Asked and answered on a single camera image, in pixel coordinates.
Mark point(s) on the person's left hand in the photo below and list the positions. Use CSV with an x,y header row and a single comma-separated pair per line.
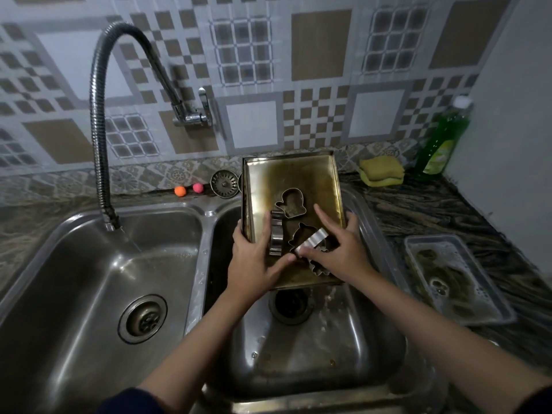
x,y
250,271

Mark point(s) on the shiny metal cookie cutter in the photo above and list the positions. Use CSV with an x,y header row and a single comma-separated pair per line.
x,y
316,238

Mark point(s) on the bear-shaped metal cookie cutter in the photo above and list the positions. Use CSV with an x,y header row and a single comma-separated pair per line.
x,y
297,237

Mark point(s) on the tarnished metal baking tray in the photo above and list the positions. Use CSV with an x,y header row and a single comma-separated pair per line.
x,y
297,176

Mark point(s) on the person's right forearm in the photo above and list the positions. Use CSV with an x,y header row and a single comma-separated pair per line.
x,y
444,340

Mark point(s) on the green dish soap bottle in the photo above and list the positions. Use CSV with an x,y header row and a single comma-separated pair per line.
x,y
444,142

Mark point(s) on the person's left thumb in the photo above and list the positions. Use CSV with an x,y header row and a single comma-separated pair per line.
x,y
286,262

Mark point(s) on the small orange ball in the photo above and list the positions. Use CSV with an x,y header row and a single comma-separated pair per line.
x,y
180,191

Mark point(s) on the person's right thumb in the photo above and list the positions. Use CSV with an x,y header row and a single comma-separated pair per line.
x,y
307,253

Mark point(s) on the stainless steel double sink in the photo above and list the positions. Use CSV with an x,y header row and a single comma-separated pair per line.
x,y
77,271

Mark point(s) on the upright metal cookie cutter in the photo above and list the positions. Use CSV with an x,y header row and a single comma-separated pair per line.
x,y
276,241

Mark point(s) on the dark blue left sleeve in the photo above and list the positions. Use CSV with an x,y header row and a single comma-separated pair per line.
x,y
131,403

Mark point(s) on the mitten-shaped metal cookie cutter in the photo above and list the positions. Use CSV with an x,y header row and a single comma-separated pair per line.
x,y
282,206

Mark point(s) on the person's left forearm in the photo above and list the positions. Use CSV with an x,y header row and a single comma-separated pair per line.
x,y
202,344

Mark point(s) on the small pink ball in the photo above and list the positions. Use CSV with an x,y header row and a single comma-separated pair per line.
x,y
198,187

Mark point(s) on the clear plastic soap tray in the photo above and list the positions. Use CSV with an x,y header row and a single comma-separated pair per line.
x,y
470,275

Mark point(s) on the flexible chrome faucet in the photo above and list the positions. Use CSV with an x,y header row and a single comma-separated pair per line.
x,y
99,137

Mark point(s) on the fitted metal drain strainer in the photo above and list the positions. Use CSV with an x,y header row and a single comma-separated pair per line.
x,y
142,319

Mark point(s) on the loose metal sink strainer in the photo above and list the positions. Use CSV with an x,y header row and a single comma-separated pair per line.
x,y
224,183

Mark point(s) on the yellow sponge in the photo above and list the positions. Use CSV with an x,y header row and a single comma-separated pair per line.
x,y
381,170

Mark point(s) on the person's right hand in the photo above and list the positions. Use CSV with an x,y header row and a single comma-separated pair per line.
x,y
345,256

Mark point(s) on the dark blue right sleeve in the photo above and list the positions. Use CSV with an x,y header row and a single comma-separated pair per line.
x,y
537,403

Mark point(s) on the dark blue sleeve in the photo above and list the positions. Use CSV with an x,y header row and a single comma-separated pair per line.
x,y
131,403
537,403

